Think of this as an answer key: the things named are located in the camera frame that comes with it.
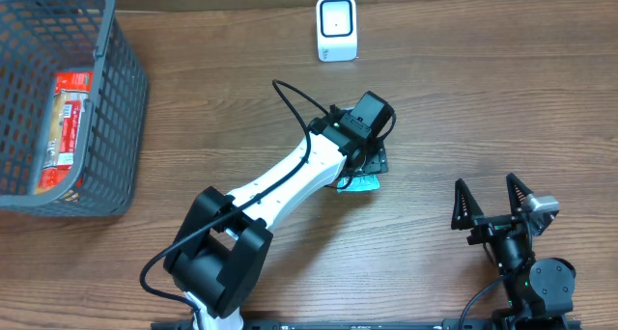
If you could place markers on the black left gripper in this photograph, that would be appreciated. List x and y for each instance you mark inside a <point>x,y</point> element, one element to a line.
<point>378,161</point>

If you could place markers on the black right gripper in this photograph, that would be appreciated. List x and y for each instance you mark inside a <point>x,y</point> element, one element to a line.
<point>495,228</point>

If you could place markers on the teal tissue pack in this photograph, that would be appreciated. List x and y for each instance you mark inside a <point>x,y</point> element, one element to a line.
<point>358,184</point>

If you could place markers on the orange spaghetti package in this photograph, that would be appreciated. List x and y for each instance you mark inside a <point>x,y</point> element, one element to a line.
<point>71,89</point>

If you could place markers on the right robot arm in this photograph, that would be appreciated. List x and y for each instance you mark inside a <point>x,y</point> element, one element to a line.
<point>540,292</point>

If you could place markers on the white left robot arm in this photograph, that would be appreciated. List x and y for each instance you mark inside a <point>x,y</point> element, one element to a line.
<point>219,252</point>

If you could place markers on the white barcode scanner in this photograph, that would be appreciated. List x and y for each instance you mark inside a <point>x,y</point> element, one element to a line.
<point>336,25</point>

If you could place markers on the grey plastic basket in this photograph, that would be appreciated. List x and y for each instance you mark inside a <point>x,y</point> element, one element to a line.
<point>40,38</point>

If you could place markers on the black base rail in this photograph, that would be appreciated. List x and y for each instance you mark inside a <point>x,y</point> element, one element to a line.
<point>446,324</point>

